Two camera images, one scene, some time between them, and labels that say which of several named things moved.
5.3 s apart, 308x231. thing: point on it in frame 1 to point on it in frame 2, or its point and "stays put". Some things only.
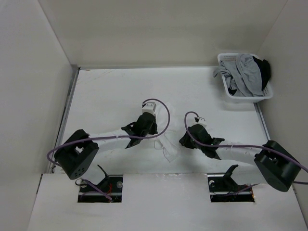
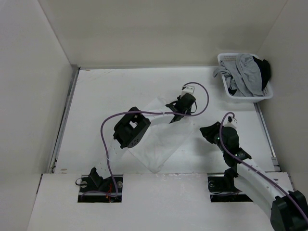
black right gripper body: [189, 143] to [212, 135]
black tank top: [265, 71] stays put
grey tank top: [243, 75] stays put
